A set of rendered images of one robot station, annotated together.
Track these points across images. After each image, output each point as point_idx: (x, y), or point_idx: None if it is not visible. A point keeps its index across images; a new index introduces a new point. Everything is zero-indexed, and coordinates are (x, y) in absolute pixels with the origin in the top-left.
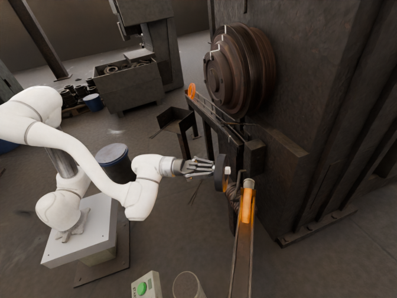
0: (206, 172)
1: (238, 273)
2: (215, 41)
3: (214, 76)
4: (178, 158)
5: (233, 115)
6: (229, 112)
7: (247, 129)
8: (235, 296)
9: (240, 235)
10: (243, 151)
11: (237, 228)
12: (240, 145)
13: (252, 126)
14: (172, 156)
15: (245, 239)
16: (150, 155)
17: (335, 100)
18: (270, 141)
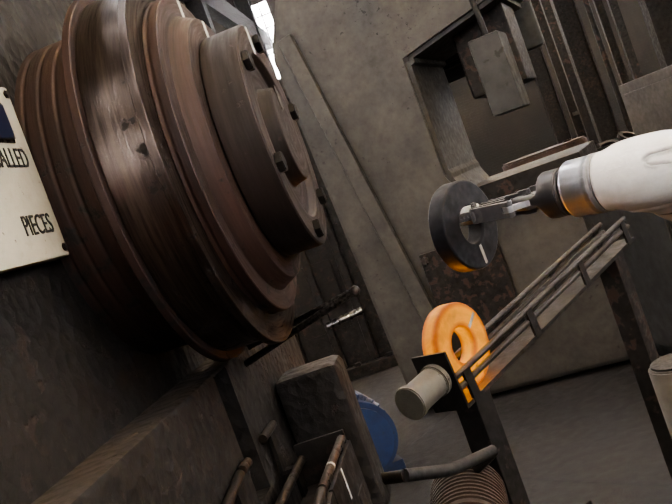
0: (495, 199)
1: (540, 321)
2: (167, 18)
3: (286, 107)
4: (550, 175)
5: (289, 308)
6: (294, 294)
7: (255, 422)
8: (556, 306)
9: (509, 355)
10: None
11: (504, 327)
12: (335, 431)
13: (250, 378)
14: (563, 168)
15: (502, 353)
16: (625, 140)
17: None
18: (273, 350)
